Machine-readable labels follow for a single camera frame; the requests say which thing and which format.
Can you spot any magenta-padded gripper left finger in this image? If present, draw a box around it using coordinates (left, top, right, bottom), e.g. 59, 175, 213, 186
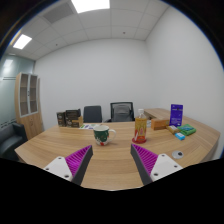
43, 144, 94, 186

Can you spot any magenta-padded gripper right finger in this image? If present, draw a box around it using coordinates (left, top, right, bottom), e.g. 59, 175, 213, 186
130, 143, 184, 186

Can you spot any orange-labelled drink bottle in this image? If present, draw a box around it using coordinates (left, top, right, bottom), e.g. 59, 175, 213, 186
133, 108, 148, 144

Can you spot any round grey desk grommet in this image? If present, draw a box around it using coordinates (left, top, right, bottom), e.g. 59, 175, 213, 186
171, 150, 184, 159

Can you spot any small light-blue packet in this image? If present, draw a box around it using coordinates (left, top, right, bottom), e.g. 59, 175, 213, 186
174, 132, 186, 141

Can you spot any small tan box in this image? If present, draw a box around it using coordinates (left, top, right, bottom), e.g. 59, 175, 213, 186
165, 124, 181, 135

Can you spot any orange cardboard box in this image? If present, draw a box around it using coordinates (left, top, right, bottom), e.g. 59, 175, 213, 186
150, 118, 170, 131

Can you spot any green and white mug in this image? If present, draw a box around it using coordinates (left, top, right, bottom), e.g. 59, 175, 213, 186
92, 124, 117, 147

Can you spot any white printed leaflet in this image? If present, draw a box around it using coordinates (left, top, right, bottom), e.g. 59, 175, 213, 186
79, 123, 101, 130

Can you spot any small yellow-brown box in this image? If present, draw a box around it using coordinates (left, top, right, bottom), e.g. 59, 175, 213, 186
71, 115, 84, 129

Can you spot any dark brown box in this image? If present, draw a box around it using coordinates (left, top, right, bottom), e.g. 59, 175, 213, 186
56, 111, 67, 128

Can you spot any green packet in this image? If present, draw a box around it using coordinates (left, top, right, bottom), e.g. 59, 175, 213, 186
176, 123, 198, 137

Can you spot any wooden side desk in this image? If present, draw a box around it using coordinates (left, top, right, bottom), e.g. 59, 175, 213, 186
143, 107, 172, 121

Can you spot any purple upright box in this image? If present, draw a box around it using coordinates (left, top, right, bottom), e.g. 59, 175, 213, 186
169, 103, 184, 128

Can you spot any wooden glass-door cabinet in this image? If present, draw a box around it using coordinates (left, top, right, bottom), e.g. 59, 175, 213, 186
14, 72, 44, 140

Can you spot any black padded office chair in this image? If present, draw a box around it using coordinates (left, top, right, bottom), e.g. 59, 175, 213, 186
82, 105, 103, 124

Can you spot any black mesh office chair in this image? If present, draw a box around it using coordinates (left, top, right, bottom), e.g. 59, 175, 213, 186
104, 101, 136, 123

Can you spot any black leather sofa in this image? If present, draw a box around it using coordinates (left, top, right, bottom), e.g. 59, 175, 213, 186
0, 121, 29, 163

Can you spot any square ceiling light panel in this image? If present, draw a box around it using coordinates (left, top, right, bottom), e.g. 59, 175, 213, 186
70, 0, 111, 14
12, 33, 33, 50

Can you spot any ceiling air vent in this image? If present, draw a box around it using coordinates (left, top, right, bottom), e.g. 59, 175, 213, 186
42, 1, 78, 24

